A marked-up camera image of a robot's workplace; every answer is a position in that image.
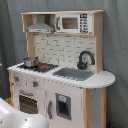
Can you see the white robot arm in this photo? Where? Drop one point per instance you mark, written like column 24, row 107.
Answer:
column 12, row 118

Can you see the white wooden toy kitchen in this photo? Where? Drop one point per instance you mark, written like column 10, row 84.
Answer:
column 73, row 50

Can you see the grey toy sink basin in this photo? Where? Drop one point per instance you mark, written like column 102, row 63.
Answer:
column 73, row 74

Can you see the black toy stovetop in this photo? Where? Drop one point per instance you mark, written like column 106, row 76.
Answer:
column 41, row 67

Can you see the small silver toy pot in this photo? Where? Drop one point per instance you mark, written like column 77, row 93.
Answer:
column 31, row 61

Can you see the toy dishwasher cabinet door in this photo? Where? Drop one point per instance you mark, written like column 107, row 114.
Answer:
column 65, row 108

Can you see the white toy microwave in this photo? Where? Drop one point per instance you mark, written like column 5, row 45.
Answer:
column 74, row 23

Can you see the grey toy range hood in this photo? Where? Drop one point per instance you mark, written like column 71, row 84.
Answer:
column 40, row 26

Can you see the toy oven door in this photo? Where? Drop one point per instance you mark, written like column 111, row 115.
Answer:
column 27, row 102

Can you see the grey backdrop curtain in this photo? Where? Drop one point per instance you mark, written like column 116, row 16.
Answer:
column 115, row 50

